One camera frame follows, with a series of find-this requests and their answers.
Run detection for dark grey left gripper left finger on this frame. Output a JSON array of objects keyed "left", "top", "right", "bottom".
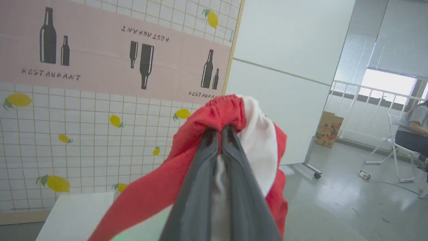
[{"left": 160, "top": 128, "right": 220, "bottom": 241}]

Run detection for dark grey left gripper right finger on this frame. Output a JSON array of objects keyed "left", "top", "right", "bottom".
[{"left": 221, "top": 125, "right": 282, "bottom": 241}]

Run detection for red shorts with white trim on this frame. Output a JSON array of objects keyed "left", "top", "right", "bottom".
[{"left": 88, "top": 94, "right": 289, "bottom": 241}]

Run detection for grey partition leg with caster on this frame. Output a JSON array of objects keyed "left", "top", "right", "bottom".
[{"left": 303, "top": 136, "right": 322, "bottom": 179}]

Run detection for brown cardboard box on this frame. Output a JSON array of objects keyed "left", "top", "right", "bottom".
[{"left": 315, "top": 111, "right": 344, "bottom": 148}]

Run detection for lemon tile wallpaper partition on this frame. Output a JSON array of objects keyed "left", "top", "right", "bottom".
[{"left": 0, "top": 0, "right": 245, "bottom": 225}]

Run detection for white rectangular box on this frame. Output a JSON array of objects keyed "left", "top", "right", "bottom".
[{"left": 35, "top": 191, "right": 116, "bottom": 241}]

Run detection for plain white partition board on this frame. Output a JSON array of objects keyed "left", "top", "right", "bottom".
[{"left": 226, "top": 0, "right": 356, "bottom": 166}]

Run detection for white metal railing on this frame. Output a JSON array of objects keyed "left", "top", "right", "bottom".
[{"left": 326, "top": 80, "right": 428, "bottom": 148}]

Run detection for white folding chair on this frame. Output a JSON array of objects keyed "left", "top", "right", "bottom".
[{"left": 364, "top": 113, "right": 428, "bottom": 183}]

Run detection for seated person in grey shirt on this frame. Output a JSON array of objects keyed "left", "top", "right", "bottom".
[{"left": 395, "top": 100, "right": 428, "bottom": 172}]

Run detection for white window blinds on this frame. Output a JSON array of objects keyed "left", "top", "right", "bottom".
[{"left": 334, "top": 0, "right": 428, "bottom": 95}]

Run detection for thin black floor cable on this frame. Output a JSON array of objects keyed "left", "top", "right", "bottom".
[{"left": 369, "top": 178, "right": 422, "bottom": 195}]

